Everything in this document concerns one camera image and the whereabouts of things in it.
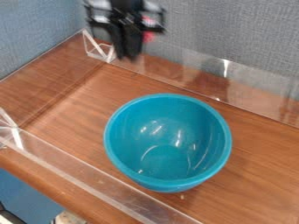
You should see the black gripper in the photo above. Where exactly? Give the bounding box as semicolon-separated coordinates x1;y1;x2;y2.
83;0;166;61

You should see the red toy strawberry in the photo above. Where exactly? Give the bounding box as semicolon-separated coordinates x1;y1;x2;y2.
143;16;155;43

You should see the blue plastic bowl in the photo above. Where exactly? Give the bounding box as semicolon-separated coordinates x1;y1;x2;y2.
103;94;233;193

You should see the clear acrylic back barrier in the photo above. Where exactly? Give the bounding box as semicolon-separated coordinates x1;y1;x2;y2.
112;39;299;129

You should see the clear acrylic barrier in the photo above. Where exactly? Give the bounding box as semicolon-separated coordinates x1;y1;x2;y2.
0;108;203;224
112;39;299;129

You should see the clear acrylic front barrier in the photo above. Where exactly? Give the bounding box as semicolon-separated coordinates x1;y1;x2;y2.
0;108;203;224

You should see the clear acrylic corner bracket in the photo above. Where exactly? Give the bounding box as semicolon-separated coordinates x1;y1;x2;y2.
82;30;116;63

